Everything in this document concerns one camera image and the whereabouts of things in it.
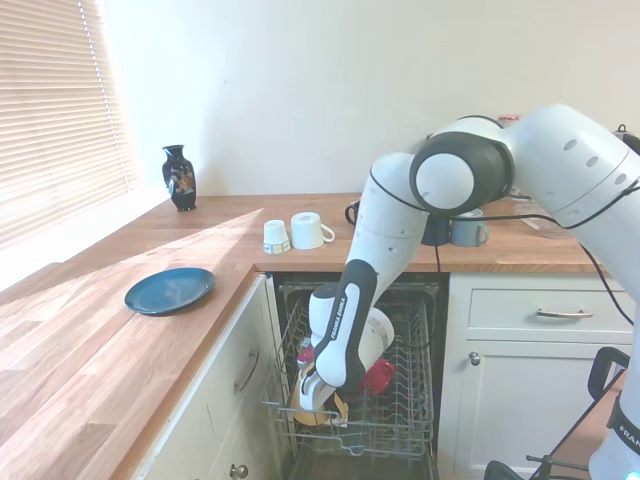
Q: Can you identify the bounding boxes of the built-in dishwasher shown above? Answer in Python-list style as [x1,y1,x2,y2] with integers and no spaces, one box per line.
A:
[263,272,451,480]

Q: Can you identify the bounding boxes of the white window blind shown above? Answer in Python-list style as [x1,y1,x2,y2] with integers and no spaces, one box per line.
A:
[0,0,137,236]

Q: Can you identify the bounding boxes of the white drawer front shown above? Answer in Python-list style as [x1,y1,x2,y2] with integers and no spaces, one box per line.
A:
[467,287,640,346]

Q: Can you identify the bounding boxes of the curved metal cabinet handle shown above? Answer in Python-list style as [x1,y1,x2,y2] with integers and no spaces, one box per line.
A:
[233,347,261,393]

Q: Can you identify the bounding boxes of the grey wire dishwasher rack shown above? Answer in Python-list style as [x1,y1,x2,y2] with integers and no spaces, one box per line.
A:
[259,284,436,459]

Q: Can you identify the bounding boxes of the yellow ceramic mug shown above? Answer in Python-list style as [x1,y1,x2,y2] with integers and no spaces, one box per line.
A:
[291,369,350,427]

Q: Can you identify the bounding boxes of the black cable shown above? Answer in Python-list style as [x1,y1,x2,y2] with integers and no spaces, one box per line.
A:
[372,177,640,326]

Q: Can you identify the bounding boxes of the dark blue plate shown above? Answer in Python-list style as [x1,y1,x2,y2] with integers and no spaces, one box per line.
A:
[124,267,217,318]

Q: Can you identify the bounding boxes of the metal drawer handle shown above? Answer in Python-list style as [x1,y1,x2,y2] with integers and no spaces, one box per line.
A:
[536,308,594,320]

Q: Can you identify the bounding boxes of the dark painted vase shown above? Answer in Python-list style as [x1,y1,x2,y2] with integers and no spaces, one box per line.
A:
[160,144,198,213]

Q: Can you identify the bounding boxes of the grey blue mug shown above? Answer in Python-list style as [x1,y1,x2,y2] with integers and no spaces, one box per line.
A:
[449,208,490,247]

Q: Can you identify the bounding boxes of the red ceramic mug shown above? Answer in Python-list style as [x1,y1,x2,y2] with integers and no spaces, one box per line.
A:
[359,358,397,396]

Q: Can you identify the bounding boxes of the black camera stand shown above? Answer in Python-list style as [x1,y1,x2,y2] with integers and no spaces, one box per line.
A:
[484,346,633,480]

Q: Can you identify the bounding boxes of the black cylindrical cup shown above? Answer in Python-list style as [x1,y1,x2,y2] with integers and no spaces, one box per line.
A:
[421,213,452,247]

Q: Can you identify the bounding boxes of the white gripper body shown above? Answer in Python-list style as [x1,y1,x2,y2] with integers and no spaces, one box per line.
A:
[298,371,336,413]

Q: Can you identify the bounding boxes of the white mug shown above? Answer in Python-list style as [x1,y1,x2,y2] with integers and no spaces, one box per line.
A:
[290,211,337,251]

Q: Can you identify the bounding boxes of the small white patterned cup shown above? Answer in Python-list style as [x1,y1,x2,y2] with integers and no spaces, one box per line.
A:
[262,219,292,255]

